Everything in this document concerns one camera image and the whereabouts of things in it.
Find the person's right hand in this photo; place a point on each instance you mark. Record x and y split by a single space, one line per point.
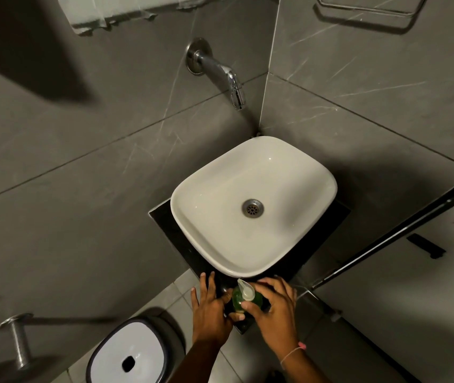
276 321

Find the chrome wall faucet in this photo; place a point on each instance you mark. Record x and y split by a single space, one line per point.
215 67

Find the person's left middle finger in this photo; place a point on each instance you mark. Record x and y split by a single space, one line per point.
212 287

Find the green soap pump bottle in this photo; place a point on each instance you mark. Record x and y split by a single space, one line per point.
238 301

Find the person's left hand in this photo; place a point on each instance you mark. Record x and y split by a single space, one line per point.
209 321

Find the chrome towel rack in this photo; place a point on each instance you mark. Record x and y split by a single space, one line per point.
370 10

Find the person's right thumb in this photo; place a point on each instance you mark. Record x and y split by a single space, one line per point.
249 306

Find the person's right forearm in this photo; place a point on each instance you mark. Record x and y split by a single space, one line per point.
304 368

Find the chrome sink drain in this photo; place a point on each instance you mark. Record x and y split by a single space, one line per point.
253 208

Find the black stone counter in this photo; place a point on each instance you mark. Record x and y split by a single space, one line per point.
171 229

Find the white lidded trash bin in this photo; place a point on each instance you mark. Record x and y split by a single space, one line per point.
131 347

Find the black framed glass door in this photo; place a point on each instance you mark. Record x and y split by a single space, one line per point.
390 231

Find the person's left thumb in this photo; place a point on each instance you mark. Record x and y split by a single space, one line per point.
237 317

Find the white ceramic sink basin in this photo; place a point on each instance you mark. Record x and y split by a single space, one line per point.
215 203

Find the person's left forearm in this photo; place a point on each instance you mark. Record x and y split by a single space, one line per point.
197 364

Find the chrome toilet paper holder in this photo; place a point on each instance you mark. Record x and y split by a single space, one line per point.
20 341

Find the white cloth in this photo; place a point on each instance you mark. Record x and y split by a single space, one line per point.
111 9

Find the person's left little finger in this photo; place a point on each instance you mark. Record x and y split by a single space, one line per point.
194 299

